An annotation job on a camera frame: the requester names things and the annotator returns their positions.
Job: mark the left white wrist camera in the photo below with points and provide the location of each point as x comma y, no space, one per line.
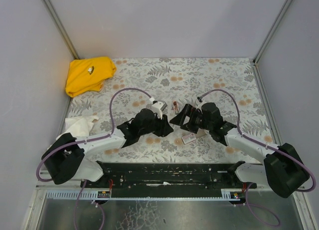
158,107

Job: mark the yellow folded cloth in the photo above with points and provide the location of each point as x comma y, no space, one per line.
88,75

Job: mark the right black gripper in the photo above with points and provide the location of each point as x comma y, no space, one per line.
190,117

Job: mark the white slotted cable duct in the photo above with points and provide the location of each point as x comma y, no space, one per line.
94,195

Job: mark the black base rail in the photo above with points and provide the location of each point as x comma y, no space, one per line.
124,175

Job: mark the red white staple box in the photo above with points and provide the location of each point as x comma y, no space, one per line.
188,138

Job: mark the white crumpled cloth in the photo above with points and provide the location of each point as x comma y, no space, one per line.
79,126

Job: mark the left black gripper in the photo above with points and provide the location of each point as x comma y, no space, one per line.
162,125

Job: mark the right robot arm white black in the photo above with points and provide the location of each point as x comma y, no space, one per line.
280,167

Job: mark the floral patterned table mat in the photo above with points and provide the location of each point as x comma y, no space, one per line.
228,82

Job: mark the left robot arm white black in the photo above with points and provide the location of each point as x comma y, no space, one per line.
69,157

